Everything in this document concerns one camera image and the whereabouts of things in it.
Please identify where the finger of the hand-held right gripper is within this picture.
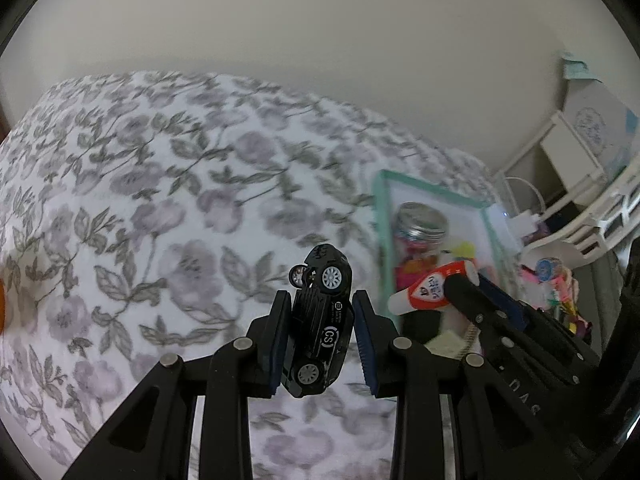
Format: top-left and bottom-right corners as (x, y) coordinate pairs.
(445, 275), (598, 386)
(477, 272), (591, 351)

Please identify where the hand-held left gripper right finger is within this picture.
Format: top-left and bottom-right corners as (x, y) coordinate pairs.
(351, 290), (551, 480)

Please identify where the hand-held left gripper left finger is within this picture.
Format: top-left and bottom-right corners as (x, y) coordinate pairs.
(62, 290), (293, 480)

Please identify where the black toy car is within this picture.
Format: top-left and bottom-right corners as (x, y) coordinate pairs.
(277, 244), (357, 400)

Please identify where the red white tube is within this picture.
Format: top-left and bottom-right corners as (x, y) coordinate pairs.
(389, 260), (480, 315)

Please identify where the teal-rimmed white tray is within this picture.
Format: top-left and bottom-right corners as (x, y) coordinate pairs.
(372, 170), (523, 311)

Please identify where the white charger adapter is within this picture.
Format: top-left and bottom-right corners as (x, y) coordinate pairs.
(510, 212), (543, 236)

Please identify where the white lattice shelf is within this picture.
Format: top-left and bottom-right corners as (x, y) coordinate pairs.
(520, 160), (640, 271)

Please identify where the light blue printed box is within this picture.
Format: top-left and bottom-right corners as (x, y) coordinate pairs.
(560, 52), (640, 176)

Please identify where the grey floral blanket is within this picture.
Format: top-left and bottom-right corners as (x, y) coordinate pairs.
(0, 71), (506, 480)

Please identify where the white charging cable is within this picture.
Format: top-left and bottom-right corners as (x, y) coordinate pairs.
(502, 177), (546, 216)

